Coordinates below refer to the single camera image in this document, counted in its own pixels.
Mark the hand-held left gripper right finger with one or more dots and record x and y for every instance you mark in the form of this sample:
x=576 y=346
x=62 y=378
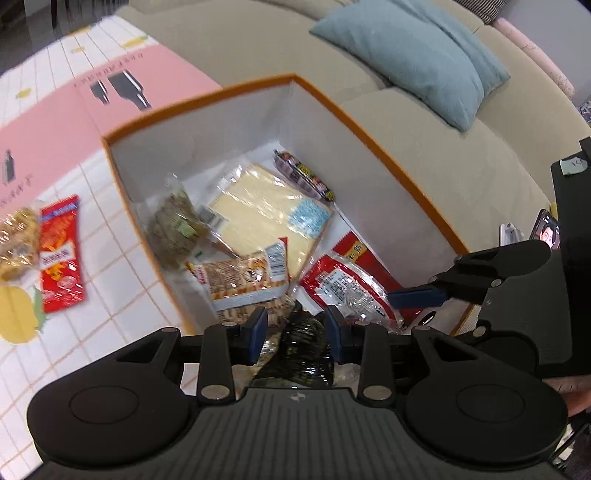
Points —
x=334 y=332

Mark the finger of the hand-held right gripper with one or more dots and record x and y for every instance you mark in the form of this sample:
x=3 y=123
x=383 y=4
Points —
x=418 y=296
x=482 y=331

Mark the red white clear-window packet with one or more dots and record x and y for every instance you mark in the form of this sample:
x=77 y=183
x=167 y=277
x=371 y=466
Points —
x=346 y=290

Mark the green snack packet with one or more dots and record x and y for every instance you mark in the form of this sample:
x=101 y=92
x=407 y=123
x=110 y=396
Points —
x=178 y=226

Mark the dark dining chairs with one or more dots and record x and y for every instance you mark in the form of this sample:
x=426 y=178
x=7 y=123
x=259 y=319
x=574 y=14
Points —
x=83 y=5

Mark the red snack packet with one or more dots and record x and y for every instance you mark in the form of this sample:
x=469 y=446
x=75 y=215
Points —
x=60 y=258

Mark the printed pink white tablecloth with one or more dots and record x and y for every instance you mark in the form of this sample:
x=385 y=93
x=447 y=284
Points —
x=69 y=92

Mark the person's right hand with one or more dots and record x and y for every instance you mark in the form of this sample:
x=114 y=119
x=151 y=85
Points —
x=572 y=397

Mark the beige sofa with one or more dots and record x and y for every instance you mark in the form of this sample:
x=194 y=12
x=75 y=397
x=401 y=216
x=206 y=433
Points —
x=485 y=161

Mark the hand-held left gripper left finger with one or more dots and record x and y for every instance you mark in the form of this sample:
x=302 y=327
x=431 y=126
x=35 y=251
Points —
x=257 y=334

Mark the red orange flat packet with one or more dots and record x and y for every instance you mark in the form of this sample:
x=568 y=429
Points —
x=364 y=256

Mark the clear pastry packet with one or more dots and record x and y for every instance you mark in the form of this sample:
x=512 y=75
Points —
x=18 y=244

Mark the dark sausage stick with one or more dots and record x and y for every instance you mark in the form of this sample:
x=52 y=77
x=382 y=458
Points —
x=304 y=177

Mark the white small charger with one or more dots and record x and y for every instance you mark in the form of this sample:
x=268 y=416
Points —
x=510 y=234

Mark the smartphone with lit screen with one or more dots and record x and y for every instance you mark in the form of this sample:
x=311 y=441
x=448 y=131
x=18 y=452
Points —
x=545 y=230

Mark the brown bun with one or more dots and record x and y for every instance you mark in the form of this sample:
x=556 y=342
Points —
x=302 y=346

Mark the peanut snack packet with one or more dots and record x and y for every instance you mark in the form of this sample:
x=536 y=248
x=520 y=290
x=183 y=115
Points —
x=240 y=277

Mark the light blue pillow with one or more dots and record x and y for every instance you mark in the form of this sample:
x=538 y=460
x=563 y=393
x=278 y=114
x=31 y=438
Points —
x=415 y=55

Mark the sliced bread bag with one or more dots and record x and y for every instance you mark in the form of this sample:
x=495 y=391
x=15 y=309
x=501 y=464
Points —
x=272 y=217

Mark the orange cardboard box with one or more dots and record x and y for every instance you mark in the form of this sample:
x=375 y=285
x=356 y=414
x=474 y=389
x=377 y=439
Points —
x=392 y=194

